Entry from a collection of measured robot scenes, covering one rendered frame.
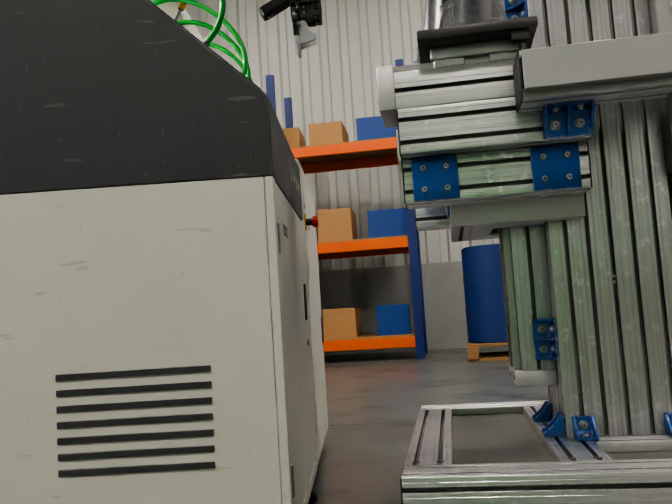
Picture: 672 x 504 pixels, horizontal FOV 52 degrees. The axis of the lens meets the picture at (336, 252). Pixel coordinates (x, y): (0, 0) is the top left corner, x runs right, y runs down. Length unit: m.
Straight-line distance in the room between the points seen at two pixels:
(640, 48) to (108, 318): 1.08
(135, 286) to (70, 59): 0.48
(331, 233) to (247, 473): 5.78
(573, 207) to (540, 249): 0.15
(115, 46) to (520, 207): 0.88
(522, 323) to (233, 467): 0.69
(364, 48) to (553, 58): 7.52
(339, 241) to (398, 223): 0.63
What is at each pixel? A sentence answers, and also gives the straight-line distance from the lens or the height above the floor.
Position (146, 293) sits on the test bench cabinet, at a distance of 1.38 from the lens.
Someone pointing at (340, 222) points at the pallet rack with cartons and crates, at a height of 1.42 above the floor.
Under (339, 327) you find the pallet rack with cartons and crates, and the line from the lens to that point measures 7.02.
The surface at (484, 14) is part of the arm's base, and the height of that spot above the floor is 1.07.
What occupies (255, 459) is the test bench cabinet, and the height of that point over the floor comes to 0.25.
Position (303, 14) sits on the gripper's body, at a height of 1.31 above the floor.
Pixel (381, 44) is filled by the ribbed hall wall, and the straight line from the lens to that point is 8.72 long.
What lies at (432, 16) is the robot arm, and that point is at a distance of 2.13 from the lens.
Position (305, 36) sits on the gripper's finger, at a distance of 1.91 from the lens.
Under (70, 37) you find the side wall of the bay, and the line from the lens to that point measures 1.53.
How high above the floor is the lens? 0.52
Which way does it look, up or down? 5 degrees up
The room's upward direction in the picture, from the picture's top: 4 degrees counter-clockwise
